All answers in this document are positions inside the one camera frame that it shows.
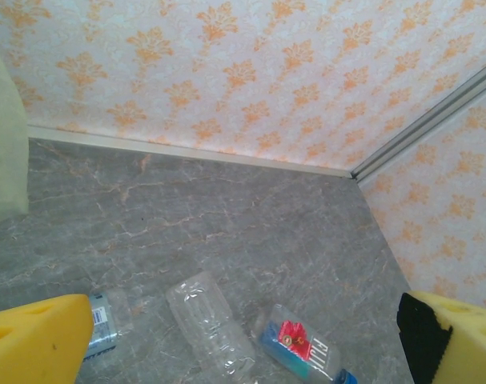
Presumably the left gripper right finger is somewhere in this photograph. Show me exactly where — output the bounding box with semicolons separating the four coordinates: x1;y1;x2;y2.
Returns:
396;290;486;384

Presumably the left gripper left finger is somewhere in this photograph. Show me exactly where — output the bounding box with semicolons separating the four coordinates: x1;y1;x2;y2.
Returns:
0;294;95;384

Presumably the Fiji water bottle blue cap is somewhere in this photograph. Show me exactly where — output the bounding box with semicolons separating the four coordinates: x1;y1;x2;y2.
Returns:
252;302;359;384

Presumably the crushed clear unlabelled bottle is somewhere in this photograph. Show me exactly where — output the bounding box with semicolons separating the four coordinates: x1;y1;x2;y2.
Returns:
165;270;256;381

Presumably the crushed clear bottle blue label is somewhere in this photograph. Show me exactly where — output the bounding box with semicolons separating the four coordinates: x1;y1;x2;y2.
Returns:
82;290;134;363

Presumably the round wire mesh bin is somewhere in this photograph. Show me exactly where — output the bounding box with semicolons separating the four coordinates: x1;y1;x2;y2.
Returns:
0;23;30;227

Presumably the aluminium corner frame post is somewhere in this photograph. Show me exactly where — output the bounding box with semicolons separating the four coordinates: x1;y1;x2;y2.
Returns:
351;55;486;186

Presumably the aluminium back edge rail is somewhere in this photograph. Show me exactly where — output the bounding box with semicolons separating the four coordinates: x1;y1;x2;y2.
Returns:
26;123;358;180

